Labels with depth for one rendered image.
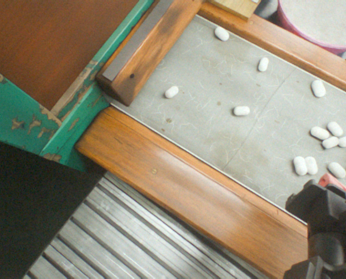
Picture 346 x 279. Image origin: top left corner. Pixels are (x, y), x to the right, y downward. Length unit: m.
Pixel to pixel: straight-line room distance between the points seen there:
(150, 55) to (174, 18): 0.09
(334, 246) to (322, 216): 0.04
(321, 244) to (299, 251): 0.18
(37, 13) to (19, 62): 0.06
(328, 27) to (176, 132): 0.46
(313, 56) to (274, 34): 0.10
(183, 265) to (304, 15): 0.65
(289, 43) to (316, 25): 0.12
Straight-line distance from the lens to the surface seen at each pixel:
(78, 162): 0.61
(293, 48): 0.64
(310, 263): 0.31
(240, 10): 0.65
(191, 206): 0.48
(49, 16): 0.37
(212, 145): 0.53
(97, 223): 0.60
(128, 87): 0.47
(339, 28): 0.77
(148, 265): 0.59
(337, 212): 0.38
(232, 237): 0.50
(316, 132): 0.59
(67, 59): 0.42
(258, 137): 0.56
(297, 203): 0.42
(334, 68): 0.66
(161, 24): 0.51
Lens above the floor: 1.25
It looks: 75 degrees down
